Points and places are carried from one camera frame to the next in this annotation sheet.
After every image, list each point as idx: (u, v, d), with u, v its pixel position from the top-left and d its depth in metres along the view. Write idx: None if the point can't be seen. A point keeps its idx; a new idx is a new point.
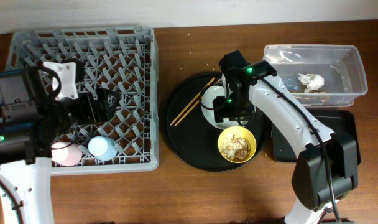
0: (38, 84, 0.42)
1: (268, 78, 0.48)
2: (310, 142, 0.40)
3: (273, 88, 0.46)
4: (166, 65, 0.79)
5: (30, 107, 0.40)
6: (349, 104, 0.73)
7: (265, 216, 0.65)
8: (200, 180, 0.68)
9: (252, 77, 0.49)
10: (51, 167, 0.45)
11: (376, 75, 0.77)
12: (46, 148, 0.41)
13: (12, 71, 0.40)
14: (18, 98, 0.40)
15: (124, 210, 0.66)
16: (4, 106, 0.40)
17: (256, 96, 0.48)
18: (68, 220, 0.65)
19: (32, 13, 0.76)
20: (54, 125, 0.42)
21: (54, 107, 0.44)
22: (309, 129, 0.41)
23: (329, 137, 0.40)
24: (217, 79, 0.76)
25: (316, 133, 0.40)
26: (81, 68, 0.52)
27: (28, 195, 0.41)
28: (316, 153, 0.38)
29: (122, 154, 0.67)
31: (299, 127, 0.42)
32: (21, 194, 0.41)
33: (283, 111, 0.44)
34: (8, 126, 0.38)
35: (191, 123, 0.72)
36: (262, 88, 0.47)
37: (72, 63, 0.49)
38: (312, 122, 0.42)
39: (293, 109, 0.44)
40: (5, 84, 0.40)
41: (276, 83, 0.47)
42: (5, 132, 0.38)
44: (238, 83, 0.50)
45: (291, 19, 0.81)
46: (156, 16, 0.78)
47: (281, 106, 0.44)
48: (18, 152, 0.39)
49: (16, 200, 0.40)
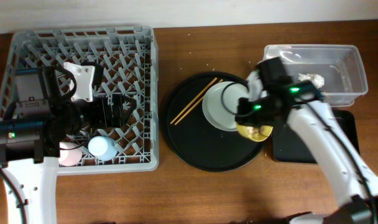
0: (53, 85, 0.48)
1: (314, 103, 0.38)
2: (357, 195, 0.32)
3: (322, 117, 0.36)
4: (166, 65, 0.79)
5: (43, 106, 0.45)
6: (349, 104, 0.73)
7: (265, 216, 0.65)
8: (200, 180, 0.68)
9: (296, 98, 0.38)
10: (58, 166, 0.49)
11: (376, 76, 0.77)
12: (54, 147, 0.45)
13: (30, 71, 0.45)
14: (34, 97, 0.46)
15: (124, 210, 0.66)
16: (21, 103, 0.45)
17: (298, 121, 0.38)
18: (68, 219, 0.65)
19: (32, 13, 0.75)
20: (61, 125, 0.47)
21: (68, 108, 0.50)
22: (359, 178, 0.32)
23: None
24: (219, 79, 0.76)
25: (365, 185, 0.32)
26: (98, 71, 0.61)
27: (35, 193, 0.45)
28: (365, 208, 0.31)
29: (122, 154, 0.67)
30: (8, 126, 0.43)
31: (345, 173, 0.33)
32: (27, 193, 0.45)
33: (331, 147, 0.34)
34: (20, 124, 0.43)
35: (191, 122, 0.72)
36: (304, 114, 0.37)
37: (91, 66, 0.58)
38: (361, 168, 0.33)
39: (341, 150, 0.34)
40: (24, 83, 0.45)
41: (323, 111, 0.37)
42: (17, 130, 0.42)
44: (277, 102, 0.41)
45: (291, 19, 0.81)
46: (156, 16, 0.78)
47: (327, 141, 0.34)
48: (27, 150, 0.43)
49: (22, 199, 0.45)
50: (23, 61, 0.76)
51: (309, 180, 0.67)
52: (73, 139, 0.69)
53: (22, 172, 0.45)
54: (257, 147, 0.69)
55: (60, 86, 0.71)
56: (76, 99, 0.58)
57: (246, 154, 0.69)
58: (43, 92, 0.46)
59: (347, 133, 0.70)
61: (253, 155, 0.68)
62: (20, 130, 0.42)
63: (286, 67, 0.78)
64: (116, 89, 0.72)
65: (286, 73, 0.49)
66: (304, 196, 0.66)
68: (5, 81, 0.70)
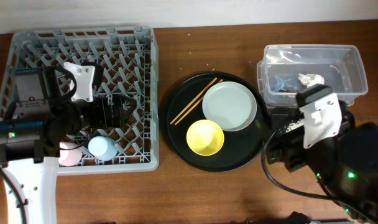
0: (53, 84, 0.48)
1: None
2: None
3: None
4: (165, 65, 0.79)
5: (43, 106, 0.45)
6: (350, 104, 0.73)
7: (265, 216, 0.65)
8: (199, 180, 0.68)
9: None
10: (58, 165, 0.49)
11: (376, 76, 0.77)
12: (55, 147, 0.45)
13: (30, 71, 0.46)
14: (34, 98, 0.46)
15: (124, 210, 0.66)
16: (20, 103, 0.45)
17: None
18: (68, 219, 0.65)
19: (33, 13, 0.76)
20: (60, 125, 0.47)
21: (68, 107, 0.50)
22: None
23: None
24: (219, 79, 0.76)
25: None
26: (99, 71, 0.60)
27: (35, 193, 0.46)
28: None
29: (121, 154, 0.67)
30: (9, 126, 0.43)
31: None
32: (27, 193, 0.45)
33: None
34: (20, 124, 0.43)
35: (191, 122, 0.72)
36: None
37: (91, 66, 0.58)
38: None
39: None
40: (25, 83, 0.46)
41: None
42: (17, 130, 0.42)
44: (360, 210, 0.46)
45: (291, 19, 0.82)
46: (156, 17, 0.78)
47: None
48: (26, 150, 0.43)
49: (23, 198, 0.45)
50: (23, 61, 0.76)
51: (309, 180, 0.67)
52: (73, 139, 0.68)
53: (23, 171, 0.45)
54: (257, 147, 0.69)
55: (61, 86, 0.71)
56: (76, 99, 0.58)
57: (247, 154, 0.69)
58: (43, 91, 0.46)
59: None
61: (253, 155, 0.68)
62: (21, 130, 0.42)
63: (285, 68, 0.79)
64: (116, 89, 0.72)
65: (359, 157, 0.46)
66: (303, 195, 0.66)
68: (5, 80, 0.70)
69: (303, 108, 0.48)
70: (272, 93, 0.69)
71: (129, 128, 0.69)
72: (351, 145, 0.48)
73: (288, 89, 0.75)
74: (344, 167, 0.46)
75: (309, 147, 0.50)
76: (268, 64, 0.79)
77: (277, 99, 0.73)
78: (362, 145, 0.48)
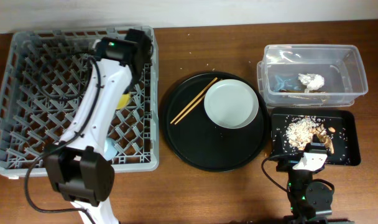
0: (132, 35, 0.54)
1: None
2: None
3: None
4: (165, 65, 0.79)
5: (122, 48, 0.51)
6: (350, 104, 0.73)
7: (264, 216, 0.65)
8: (200, 180, 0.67)
9: None
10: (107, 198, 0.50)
11: (375, 76, 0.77)
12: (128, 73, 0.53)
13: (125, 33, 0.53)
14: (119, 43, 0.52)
15: (125, 210, 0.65)
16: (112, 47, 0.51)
17: None
18: (67, 219, 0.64)
19: (32, 13, 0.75)
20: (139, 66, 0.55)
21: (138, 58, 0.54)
22: None
23: None
24: (219, 79, 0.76)
25: None
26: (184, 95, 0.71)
27: (107, 110, 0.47)
28: None
29: (122, 154, 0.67)
30: (110, 53, 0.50)
31: None
32: (104, 108, 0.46)
33: None
34: (120, 45, 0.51)
35: (191, 122, 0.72)
36: None
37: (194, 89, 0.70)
38: None
39: None
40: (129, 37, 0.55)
41: None
42: (115, 52, 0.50)
44: None
45: (291, 19, 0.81)
46: (157, 17, 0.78)
47: None
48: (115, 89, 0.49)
49: (99, 112, 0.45)
50: (23, 61, 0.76)
51: None
52: None
53: (92, 81, 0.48)
54: (257, 147, 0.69)
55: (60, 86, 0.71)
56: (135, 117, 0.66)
57: (247, 154, 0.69)
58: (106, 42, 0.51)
59: (345, 132, 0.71)
61: (254, 155, 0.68)
62: (117, 50, 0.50)
63: (285, 68, 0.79)
64: None
65: (324, 213, 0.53)
66: None
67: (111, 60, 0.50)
68: (5, 81, 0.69)
69: (305, 153, 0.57)
70: (272, 93, 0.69)
71: (129, 128, 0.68)
72: (315, 190, 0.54)
73: (288, 90, 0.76)
74: (314, 200, 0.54)
75: (296, 170, 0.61)
76: (268, 64, 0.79)
77: (277, 99, 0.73)
78: (320, 193, 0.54)
